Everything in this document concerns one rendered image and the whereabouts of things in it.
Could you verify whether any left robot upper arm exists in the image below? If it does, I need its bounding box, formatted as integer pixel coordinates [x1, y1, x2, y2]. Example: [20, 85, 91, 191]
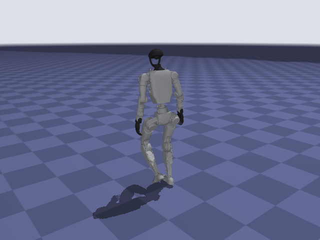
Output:
[138, 72, 150, 104]

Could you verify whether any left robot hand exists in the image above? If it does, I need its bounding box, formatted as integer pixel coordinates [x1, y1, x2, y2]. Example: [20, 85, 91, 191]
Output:
[135, 118, 142, 136]

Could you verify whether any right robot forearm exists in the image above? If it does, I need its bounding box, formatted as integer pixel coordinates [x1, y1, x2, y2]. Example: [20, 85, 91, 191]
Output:
[176, 94, 184, 113]

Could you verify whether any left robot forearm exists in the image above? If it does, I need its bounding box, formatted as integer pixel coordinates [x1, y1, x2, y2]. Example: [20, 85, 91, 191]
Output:
[135, 95, 145, 121]

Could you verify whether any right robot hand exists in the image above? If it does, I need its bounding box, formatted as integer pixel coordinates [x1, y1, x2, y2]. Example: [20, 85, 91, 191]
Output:
[177, 109, 184, 125]

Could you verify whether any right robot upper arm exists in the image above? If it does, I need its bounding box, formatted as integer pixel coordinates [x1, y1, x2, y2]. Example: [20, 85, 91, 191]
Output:
[170, 71, 183, 98]

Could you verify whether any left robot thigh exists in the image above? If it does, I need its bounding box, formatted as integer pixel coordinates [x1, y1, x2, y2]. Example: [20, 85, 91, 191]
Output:
[141, 117, 158, 151]

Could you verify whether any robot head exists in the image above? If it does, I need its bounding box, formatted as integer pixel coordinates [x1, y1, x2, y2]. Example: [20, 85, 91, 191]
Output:
[148, 48, 165, 71]

